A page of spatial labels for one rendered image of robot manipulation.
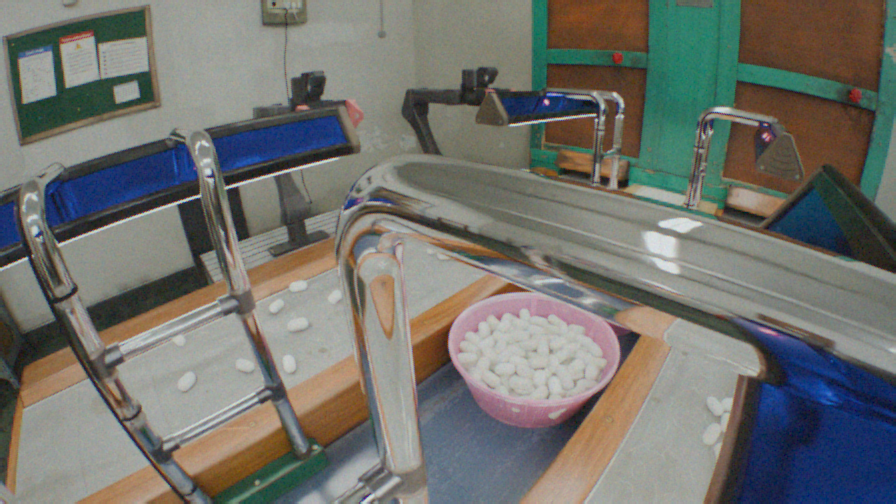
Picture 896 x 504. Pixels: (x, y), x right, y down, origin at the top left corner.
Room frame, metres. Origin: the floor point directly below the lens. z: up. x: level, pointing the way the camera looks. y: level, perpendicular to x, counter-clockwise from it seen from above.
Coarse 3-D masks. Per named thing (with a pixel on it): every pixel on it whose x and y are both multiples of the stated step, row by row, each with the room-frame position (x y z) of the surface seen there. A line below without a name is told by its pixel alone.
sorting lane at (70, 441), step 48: (288, 288) 0.66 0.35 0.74; (336, 288) 0.66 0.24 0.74; (432, 288) 0.65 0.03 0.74; (192, 336) 0.48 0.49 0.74; (240, 336) 0.49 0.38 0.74; (288, 336) 0.50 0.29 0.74; (336, 336) 0.50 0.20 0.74; (144, 384) 0.34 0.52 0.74; (240, 384) 0.37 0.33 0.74; (288, 384) 0.38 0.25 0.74; (48, 432) 0.20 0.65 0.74; (96, 432) 0.23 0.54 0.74; (48, 480) 0.12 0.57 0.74; (96, 480) 0.15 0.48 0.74
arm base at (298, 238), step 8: (296, 224) 1.03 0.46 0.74; (304, 224) 1.05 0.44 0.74; (288, 232) 1.02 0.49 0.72; (296, 232) 1.02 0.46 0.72; (304, 232) 1.04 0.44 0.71; (312, 232) 1.12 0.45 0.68; (320, 232) 1.12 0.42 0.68; (288, 240) 1.04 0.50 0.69; (296, 240) 1.02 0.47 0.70; (304, 240) 1.03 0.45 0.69; (312, 240) 1.05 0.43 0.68; (320, 240) 1.07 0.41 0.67; (272, 248) 1.00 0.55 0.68; (280, 248) 1.00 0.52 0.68; (288, 248) 1.00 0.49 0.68; (296, 248) 1.01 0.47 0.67
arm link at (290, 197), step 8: (280, 176) 1.05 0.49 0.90; (288, 176) 1.06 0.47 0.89; (280, 184) 1.04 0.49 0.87; (288, 184) 1.05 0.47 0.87; (280, 192) 1.03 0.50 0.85; (288, 192) 1.03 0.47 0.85; (296, 192) 1.05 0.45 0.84; (280, 200) 1.03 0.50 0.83; (288, 200) 1.01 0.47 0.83; (296, 200) 1.03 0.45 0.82; (304, 200) 1.04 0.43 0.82; (280, 208) 1.04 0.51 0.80; (288, 208) 1.00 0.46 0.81; (296, 208) 1.01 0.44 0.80; (304, 208) 1.03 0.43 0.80; (288, 216) 1.00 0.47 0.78; (296, 216) 1.01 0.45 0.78; (304, 216) 1.03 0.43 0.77
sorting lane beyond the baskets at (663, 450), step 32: (672, 352) 0.41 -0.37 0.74; (672, 384) 0.34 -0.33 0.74; (704, 384) 0.33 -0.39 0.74; (640, 416) 0.30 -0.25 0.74; (672, 416) 0.29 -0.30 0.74; (704, 416) 0.27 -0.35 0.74; (640, 448) 0.24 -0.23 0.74; (672, 448) 0.23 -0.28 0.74; (704, 448) 0.22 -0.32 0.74; (608, 480) 0.21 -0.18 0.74; (640, 480) 0.20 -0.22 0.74; (672, 480) 0.19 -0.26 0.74; (704, 480) 0.18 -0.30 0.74
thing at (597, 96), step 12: (552, 96) 0.96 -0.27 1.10; (564, 96) 0.93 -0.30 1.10; (576, 96) 0.90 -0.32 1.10; (588, 96) 0.88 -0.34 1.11; (600, 96) 0.87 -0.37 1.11; (612, 96) 0.98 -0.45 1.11; (600, 108) 0.86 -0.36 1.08; (624, 108) 0.97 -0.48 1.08; (600, 120) 0.86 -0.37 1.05; (600, 132) 0.86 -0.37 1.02; (600, 144) 0.86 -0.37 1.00; (600, 156) 0.86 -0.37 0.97; (612, 156) 0.98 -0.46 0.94; (600, 168) 0.86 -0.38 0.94; (612, 168) 0.97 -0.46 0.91; (612, 180) 0.97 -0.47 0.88
